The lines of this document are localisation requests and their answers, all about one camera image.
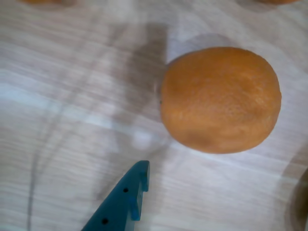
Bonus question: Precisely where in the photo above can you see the orange with mottled skin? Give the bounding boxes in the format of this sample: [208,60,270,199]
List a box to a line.
[19,0,64,4]

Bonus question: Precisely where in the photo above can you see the large orange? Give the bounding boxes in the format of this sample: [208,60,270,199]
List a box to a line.
[160,47,282,154]

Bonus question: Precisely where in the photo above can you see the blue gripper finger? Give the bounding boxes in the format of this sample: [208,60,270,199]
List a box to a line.
[80,160,151,231]

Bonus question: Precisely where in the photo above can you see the small orange with green stem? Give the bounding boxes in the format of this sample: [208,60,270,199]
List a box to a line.
[256,0,300,5]

